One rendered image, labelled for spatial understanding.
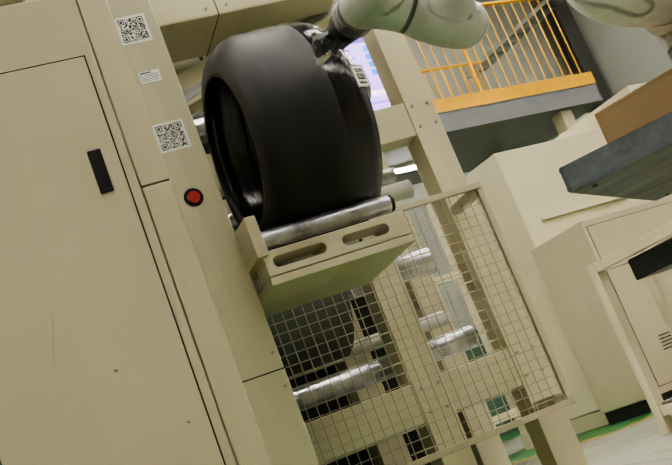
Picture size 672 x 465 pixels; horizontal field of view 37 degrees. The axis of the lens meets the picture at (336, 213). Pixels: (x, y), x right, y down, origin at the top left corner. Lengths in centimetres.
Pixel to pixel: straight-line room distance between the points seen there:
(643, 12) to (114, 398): 95
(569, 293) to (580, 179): 537
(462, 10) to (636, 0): 60
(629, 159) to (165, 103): 130
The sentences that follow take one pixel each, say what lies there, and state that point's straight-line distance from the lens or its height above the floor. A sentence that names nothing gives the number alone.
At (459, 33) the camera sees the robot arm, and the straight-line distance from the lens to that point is 202.
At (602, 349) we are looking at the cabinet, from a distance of 677.
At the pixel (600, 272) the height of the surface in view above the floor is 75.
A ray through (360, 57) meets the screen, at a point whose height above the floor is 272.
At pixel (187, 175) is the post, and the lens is 239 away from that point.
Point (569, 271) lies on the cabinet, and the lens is 679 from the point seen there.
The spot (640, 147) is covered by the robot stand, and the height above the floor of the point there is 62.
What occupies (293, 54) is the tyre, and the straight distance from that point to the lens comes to 237.
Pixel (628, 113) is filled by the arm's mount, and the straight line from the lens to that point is 154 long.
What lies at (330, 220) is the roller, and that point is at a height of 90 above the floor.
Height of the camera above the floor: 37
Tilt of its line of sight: 13 degrees up
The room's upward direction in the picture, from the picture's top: 22 degrees counter-clockwise
